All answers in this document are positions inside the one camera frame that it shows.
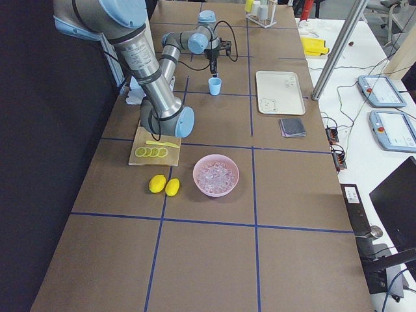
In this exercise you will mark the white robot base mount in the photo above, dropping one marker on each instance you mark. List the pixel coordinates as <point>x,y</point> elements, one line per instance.
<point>135,94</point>

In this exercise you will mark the grey folded cloth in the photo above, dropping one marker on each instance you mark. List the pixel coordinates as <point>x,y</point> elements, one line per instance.
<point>292,127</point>

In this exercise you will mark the blue teach pendant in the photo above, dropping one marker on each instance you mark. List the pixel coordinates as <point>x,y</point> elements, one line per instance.
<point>393,130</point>
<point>380,92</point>

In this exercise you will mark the yellow plastic knife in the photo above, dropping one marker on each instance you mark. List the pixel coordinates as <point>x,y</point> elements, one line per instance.
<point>158,143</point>

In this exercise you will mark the whole yellow lemon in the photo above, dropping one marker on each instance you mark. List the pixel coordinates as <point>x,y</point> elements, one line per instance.
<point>157,183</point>
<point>172,187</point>

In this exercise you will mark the lemon slice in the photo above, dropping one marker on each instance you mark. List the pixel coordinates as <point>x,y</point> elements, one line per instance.
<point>162,152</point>
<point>141,152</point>
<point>154,152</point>
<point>148,152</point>

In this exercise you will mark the black monitor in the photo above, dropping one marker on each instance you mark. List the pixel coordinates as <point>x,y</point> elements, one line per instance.
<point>394,201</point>

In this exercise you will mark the light blue plastic cup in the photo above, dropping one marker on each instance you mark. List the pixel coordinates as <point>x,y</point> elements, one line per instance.
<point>215,84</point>

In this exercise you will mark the aluminium frame post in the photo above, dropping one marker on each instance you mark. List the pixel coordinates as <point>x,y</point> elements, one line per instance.
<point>341,42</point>

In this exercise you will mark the white cup rack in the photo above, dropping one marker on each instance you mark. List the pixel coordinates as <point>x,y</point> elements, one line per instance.
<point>270,21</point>

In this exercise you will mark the yellow cloth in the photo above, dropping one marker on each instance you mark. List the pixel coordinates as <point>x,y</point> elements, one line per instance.
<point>314,46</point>

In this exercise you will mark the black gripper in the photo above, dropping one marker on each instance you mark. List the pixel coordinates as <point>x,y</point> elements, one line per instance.
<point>212,55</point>

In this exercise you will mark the white plastic cup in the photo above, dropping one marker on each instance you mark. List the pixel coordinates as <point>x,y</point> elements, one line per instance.
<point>262,12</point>

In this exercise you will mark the wooden cutting board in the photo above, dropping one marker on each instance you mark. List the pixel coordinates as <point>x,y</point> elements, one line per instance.
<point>141,135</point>

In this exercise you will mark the cream bear print tray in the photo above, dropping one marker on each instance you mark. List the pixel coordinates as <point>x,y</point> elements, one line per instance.
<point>279,93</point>

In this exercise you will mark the pile of clear ice cubes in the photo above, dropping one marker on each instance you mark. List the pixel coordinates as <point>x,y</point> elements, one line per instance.
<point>216,178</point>

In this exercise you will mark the yellow plastic cup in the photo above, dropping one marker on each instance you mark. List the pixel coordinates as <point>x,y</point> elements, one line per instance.
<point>248,5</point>

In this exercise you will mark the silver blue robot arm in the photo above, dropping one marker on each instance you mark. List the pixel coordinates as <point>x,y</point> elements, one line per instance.
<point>123,24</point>

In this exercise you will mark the pink bowl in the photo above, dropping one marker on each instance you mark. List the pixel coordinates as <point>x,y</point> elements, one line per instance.
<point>208,159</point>

